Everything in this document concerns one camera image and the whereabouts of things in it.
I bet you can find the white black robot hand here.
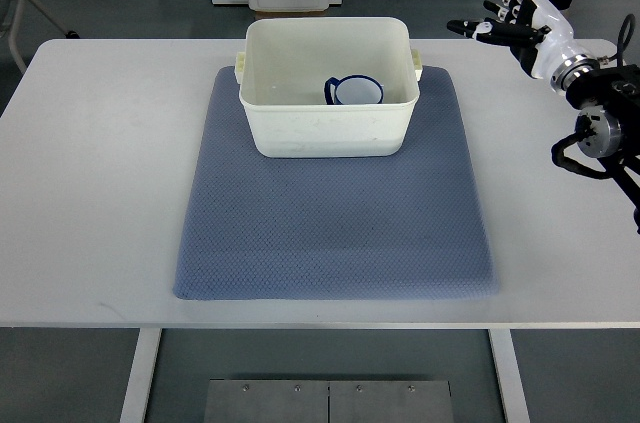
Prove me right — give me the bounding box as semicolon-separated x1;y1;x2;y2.
447;0;600;93

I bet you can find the right white table leg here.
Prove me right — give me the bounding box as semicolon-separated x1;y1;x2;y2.
488;329;530;423

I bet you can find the blue textured mat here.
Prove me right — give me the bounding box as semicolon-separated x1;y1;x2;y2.
173;66;498;300

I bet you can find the white plastic box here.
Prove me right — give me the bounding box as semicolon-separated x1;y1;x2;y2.
235;17;422;158

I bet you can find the white table leg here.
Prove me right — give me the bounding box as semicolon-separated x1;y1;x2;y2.
488;329;530;423
119;328;162;422

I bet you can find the white chair frame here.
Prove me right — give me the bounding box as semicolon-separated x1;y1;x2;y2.
1;0;79;74

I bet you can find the blue enamel mug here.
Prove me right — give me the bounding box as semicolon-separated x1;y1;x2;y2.
324;75;384;105

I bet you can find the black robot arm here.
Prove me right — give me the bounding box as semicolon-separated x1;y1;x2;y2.
551;14;639;221

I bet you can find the left white table leg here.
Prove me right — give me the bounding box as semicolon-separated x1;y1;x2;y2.
119;328;162;422

